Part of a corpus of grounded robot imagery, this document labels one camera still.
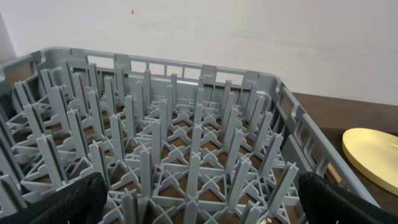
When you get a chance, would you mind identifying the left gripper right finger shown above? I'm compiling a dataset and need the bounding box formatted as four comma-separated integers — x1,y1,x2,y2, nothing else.
298,172,397,224

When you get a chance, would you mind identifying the dark brown serving tray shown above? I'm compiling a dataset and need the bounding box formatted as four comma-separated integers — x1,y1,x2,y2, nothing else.
320,128,397,215

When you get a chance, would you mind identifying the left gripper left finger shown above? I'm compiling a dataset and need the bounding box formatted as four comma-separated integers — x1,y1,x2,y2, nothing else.
1,172,108,224

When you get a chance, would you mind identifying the yellow round plate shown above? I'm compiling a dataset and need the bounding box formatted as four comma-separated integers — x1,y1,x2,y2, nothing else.
342,128,397,195

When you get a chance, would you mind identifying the grey plastic dishwasher rack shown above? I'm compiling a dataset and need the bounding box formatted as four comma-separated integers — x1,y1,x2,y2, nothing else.
1,47,374,223

